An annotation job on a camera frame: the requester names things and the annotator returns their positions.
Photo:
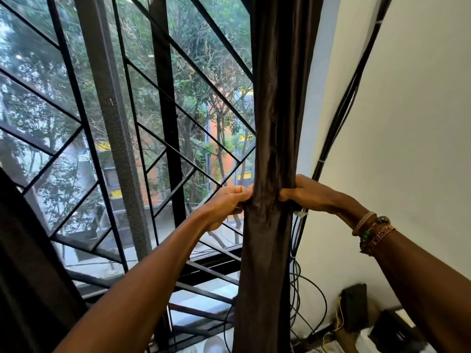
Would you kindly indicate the person's right hand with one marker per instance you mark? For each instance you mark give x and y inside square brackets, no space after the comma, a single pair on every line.
[320,196]

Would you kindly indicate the person's left hand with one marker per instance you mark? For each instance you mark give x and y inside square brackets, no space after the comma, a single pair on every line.
[224,205]

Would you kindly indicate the dark brown curtain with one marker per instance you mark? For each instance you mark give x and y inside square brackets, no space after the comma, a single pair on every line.
[279,88]
[29,290]

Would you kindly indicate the person's left forearm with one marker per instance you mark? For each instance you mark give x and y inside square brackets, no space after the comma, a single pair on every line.
[128,301]

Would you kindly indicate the person's right forearm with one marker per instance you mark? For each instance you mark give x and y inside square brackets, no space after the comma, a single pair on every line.
[423,283]

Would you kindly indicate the orange brick building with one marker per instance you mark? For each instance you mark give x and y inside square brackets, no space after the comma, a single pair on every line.
[228,167]

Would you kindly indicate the white foam packing block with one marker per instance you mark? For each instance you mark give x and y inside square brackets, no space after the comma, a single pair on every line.
[362,343]

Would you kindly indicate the black wall-mounted box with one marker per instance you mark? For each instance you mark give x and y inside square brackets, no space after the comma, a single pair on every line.
[353,306]

